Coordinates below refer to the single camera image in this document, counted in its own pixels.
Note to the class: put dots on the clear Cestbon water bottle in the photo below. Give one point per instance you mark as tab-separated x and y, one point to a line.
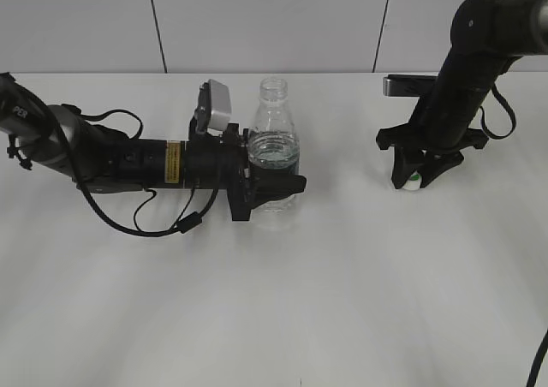
273	144

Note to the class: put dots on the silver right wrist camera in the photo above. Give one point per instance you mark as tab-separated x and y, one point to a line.
407	85

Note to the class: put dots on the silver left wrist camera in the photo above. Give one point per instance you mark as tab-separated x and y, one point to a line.
214	109

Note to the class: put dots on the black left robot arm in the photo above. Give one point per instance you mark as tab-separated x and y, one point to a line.
103	160

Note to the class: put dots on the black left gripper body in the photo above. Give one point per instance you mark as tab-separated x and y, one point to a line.
219	162

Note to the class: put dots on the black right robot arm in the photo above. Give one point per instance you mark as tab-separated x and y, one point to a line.
487	37

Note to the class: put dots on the white green bottle cap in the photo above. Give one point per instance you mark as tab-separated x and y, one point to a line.
413	183

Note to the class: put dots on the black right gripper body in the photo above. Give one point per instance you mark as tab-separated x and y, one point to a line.
410	138

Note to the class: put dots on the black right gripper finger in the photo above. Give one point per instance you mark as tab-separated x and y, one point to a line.
437	164
406	162

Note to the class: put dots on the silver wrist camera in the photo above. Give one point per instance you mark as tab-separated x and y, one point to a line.
214	109
407	85

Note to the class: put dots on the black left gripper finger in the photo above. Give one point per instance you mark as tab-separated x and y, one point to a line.
276	192

